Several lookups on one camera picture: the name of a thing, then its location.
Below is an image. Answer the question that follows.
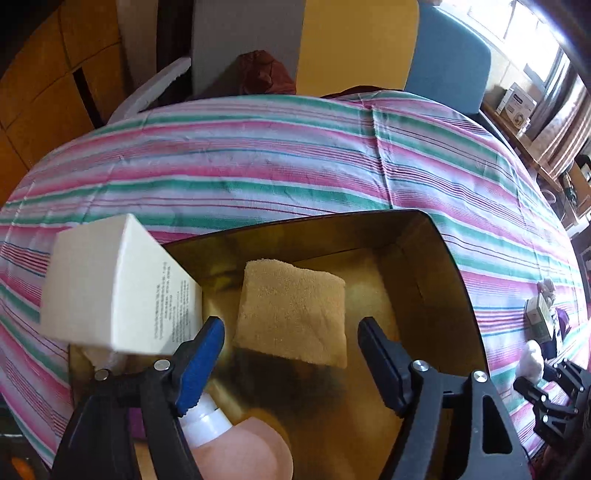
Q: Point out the yellow sponge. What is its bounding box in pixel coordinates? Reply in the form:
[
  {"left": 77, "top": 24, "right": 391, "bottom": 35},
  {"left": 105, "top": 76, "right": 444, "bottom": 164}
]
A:
[{"left": 232, "top": 259, "right": 349, "bottom": 370}]

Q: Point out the blue panel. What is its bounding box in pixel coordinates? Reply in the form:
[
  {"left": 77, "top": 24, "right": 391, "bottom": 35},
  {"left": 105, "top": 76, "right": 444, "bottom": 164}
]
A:
[{"left": 404, "top": 2, "right": 491, "bottom": 116}]

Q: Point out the gold tray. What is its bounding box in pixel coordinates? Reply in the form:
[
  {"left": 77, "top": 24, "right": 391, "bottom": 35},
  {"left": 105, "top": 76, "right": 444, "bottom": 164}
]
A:
[{"left": 68, "top": 209, "right": 491, "bottom": 480}]

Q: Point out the striped bed sheet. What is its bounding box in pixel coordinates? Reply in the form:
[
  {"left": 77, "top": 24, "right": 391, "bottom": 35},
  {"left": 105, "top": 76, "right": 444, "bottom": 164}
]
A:
[{"left": 0, "top": 90, "right": 585, "bottom": 467}]

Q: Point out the patterned curtain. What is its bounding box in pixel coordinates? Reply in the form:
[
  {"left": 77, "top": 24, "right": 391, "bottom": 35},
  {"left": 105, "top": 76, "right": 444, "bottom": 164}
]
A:
[{"left": 531, "top": 69, "right": 591, "bottom": 172}]

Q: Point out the green and white carton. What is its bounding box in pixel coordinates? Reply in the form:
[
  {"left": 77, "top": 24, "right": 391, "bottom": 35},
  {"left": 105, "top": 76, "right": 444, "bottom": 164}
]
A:
[{"left": 525, "top": 293, "right": 555, "bottom": 343}]

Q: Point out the wooden desk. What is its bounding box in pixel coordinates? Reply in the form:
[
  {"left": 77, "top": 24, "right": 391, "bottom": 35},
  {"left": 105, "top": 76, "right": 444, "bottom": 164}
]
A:
[{"left": 480, "top": 102, "right": 565, "bottom": 185}]

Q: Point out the white and blue box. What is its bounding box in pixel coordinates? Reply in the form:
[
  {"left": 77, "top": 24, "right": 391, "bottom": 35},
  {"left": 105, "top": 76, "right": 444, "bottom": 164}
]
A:
[{"left": 496, "top": 83, "right": 539, "bottom": 131}]

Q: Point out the white printed box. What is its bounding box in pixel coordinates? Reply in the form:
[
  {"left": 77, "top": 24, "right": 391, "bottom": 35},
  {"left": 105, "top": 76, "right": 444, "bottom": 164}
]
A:
[{"left": 39, "top": 213, "right": 204, "bottom": 357}]

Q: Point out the yellow panel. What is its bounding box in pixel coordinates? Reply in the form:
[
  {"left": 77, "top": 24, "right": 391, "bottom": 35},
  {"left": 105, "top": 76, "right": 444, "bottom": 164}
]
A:
[{"left": 295, "top": 0, "right": 421, "bottom": 99}]

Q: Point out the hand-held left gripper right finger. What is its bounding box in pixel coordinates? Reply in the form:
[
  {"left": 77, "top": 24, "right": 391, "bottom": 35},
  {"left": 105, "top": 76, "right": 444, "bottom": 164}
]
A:
[{"left": 358, "top": 316, "right": 534, "bottom": 480}]

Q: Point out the white foam piece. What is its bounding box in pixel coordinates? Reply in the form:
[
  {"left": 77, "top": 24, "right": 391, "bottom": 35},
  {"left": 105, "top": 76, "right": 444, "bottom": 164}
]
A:
[{"left": 107, "top": 58, "right": 192, "bottom": 125}]

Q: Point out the orange wooden cabinet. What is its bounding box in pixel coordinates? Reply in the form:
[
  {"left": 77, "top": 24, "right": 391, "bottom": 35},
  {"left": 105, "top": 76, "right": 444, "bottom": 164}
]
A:
[{"left": 0, "top": 9, "right": 134, "bottom": 195}]

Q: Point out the pink bottle with white cap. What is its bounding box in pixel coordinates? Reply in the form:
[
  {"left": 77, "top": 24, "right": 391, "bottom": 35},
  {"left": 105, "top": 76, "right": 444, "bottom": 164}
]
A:
[{"left": 178, "top": 394, "right": 294, "bottom": 480}]

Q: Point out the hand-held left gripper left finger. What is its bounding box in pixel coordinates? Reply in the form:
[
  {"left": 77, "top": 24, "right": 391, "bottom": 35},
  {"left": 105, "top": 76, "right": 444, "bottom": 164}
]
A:
[{"left": 51, "top": 315, "right": 227, "bottom": 480}]

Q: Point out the dark red cloth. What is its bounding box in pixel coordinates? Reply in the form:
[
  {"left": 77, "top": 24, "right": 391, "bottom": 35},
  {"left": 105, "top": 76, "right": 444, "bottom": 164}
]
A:
[{"left": 238, "top": 50, "right": 296, "bottom": 95}]

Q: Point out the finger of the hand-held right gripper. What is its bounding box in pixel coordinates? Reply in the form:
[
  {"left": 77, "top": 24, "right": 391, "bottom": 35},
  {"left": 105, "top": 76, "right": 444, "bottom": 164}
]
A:
[
  {"left": 512, "top": 376, "right": 579, "bottom": 445},
  {"left": 556, "top": 360, "right": 591, "bottom": 394}
]

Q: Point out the grey panel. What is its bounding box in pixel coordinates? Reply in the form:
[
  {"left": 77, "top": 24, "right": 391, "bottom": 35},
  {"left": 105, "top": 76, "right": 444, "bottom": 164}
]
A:
[{"left": 191, "top": 0, "right": 305, "bottom": 100}]

